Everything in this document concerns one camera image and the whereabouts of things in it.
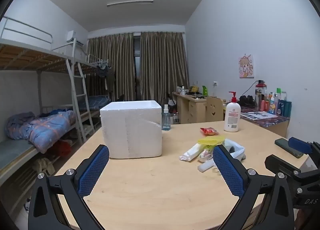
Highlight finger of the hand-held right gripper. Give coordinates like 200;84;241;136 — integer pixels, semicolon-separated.
287;137;320;157
264;155;303;178

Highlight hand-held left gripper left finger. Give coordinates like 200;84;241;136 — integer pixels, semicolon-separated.
27;144;110;230

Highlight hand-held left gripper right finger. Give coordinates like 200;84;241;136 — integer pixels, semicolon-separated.
212;144;295;230

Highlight white paper tissue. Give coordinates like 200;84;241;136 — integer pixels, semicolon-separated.
220;138;245;162

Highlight yellow-green plastic snack bag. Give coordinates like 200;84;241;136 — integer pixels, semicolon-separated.
197;136;226;163

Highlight white foam box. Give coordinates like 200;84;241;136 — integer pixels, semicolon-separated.
100;100;163;159

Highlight dark smartphone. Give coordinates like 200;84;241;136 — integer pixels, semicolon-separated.
274;138;304;159

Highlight white tube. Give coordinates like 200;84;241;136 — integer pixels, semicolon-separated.
197;161;216;173

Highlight red cloth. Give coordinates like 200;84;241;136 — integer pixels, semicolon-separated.
51;140;72;157

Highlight desk with patterned top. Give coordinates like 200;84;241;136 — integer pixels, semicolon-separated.
222;105;291;139

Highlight row of toiletry bottles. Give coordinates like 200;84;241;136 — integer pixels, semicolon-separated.
260;88;292;117

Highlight red snack packet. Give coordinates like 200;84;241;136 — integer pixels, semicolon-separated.
200;127;219;136

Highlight beige cloth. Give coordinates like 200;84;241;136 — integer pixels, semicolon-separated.
32;158;55;175

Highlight printed paper sheets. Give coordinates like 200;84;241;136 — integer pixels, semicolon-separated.
240;111;278;120

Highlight white pump lotion bottle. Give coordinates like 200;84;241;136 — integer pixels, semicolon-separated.
224;91;241;133

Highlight wooden smiley face chair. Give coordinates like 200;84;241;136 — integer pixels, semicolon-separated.
205;96;224;122

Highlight blue orange patterned blanket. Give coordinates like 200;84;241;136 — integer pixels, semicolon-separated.
6;110;77;154

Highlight blue plaid bedding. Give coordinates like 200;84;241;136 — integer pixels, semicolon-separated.
77;95;112;111

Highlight black bag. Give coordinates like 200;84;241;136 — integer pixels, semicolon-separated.
239;95;256;108

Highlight red lid jar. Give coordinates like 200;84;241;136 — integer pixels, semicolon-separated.
255;80;267;101

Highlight light wooden desk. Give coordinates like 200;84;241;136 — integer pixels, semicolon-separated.
172;92;227;124

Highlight white metal bunk ladder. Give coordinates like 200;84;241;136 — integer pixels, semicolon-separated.
66;59;95;143

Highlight clear blue spray bottle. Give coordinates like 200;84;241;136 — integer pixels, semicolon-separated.
161;104;171;131

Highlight dark hanging clothes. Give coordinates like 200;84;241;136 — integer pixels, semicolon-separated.
96;64;116;93

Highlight brown curtain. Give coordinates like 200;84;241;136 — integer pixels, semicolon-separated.
87;32;134;102
140;32;190;106

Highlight metal bunk bed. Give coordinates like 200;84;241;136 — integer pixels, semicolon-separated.
72;38;113;123
0;17;100;220

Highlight white air conditioner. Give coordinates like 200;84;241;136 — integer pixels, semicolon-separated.
65;30;85;47

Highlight ceiling tube light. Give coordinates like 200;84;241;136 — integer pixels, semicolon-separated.
107;0;154;6

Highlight cartoon wall poster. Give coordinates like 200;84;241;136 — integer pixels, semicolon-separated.
238;55;255;79

